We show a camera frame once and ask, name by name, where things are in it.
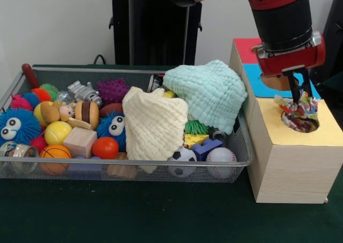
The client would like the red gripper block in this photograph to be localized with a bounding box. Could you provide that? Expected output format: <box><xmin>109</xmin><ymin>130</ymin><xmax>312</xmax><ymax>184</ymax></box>
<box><xmin>253</xmin><ymin>31</ymin><xmax>326</xmax><ymax>104</ymax></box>

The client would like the multicolour patterned cloth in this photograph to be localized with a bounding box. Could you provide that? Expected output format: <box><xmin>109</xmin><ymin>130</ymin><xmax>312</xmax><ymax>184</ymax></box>
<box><xmin>273</xmin><ymin>91</ymin><xmax>321</xmax><ymax>132</ymax></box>

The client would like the mint waffle cloth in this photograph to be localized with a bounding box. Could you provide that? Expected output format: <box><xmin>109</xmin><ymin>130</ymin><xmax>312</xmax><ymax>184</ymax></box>
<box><xmin>163</xmin><ymin>60</ymin><xmax>249</xmax><ymax>135</ymax></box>

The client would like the cream waffle cloth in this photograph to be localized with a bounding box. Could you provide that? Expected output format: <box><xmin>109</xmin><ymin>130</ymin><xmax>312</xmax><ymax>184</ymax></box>
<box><xmin>122</xmin><ymin>86</ymin><xmax>190</xmax><ymax>161</ymax></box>

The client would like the wooden box with three holes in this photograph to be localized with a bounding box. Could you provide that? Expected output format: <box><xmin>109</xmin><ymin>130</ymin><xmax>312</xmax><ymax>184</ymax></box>
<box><xmin>228</xmin><ymin>38</ymin><xmax>343</xmax><ymax>204</ymax></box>

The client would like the shallow clear mesh bin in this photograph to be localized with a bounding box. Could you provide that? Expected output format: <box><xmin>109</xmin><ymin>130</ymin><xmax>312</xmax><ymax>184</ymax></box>
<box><xmin>0</xmin><ymin>65</ymin><xmax>255</xmax><ymax>183</ymax></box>

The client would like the neighbouring green covered table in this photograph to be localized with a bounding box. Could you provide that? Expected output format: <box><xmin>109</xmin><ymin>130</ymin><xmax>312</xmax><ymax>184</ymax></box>
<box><xmin>320</xmin><ymin>71</ymin><xmax>343</xmax><ymax>109</ymax></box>

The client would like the black upright stand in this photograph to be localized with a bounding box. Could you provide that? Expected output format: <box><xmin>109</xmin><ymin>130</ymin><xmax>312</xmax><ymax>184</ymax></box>
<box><xmin>310</xmin><ymin>0</ymin><xmax>343</xmax><ymax>80</ymax></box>

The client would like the white baseball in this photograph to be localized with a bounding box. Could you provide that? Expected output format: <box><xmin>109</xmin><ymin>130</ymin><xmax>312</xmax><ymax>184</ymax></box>
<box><xmin>205</xmin><ymin>146</ymin><xmax>238</xmax><ymax>179</ymax></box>

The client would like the dark green table cloth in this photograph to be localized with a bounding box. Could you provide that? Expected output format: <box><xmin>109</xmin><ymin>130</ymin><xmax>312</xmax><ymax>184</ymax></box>
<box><xmin>0</xmin><ymin>63</ymin><xmax>343</xmax><ymax>243</ymax></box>

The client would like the small blue spiky eyed ball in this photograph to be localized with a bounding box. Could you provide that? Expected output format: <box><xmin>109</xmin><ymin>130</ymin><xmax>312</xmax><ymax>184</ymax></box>
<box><xmin>96</xmin><ymin>112</ymin><xmax>127</xmax><ymax>152</ymax></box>

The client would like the orange red smooth ball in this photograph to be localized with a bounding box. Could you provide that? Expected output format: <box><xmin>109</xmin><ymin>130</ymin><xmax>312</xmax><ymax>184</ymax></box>
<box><xmin>92</xmin><ymin>136</ymin><xmax>120</xmax><ymax>160</ymax></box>

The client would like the toy hamburger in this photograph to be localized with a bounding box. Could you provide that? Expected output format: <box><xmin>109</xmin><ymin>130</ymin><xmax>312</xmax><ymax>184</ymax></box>
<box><xmin>74</xmin><ymin>100</ymin><xmax>100</xmax><ymax>130</ymax></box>

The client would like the pale wooden cube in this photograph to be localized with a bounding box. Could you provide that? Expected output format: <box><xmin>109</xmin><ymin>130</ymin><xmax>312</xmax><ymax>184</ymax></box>
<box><xmin>63</xmin><ymin>127</ymin><xmax>98</xmax><ymax>159</ymax></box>

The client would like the yellow tennis ball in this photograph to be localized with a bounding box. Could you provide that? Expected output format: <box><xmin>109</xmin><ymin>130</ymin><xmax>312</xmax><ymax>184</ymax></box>
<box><xmin>44</xmin><ymin>121</ymin><xmax>73</xmax><ymax>146</ymax></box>

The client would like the small orange basketball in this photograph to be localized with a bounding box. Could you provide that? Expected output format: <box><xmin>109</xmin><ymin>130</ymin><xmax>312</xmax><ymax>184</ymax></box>
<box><xmin>39</xmin><ymin>144</ymin><xmax>72</xmax><ymax>175</ymax></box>

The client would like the blue spiky ball with eyes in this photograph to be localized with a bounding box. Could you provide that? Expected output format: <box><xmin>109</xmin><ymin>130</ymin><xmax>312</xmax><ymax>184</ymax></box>
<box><xmin>0</xmin><ymin>107</ymin><xmax>42</xmax><ymax>147</ymax></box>

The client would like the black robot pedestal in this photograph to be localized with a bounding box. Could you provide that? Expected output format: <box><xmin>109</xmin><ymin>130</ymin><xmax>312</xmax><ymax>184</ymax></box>
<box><xmin>103</xmin><ymin>0</ymin><xmax>203</xmax><ymax>66</ymax></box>

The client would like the black looped cable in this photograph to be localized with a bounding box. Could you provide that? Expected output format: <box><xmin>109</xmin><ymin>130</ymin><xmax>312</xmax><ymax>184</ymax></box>
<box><xmin>93</xmin><ymin>54</ymin><xmax>109</xmax><ymax>65</ymax></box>

